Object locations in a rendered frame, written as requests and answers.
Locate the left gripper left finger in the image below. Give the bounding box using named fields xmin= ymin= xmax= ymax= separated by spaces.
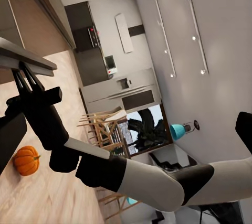
xmin=0 ymin=112 xmax=27 ymax=174

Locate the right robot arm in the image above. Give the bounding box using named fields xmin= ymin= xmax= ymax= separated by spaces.
xmin=5 ymin=61 xmax=252 ymax=212

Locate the pumpkin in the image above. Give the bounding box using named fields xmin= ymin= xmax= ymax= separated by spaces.
xmin=14 ymin=146 xmax=40 ymax=176

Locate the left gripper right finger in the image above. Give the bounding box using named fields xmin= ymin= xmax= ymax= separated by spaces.
xmin=235 ymin=111 xmax=252 ymax=154

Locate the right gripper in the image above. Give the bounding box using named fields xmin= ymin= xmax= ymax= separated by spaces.
xmin=5 ymin=61 xmax=62 ymax=137

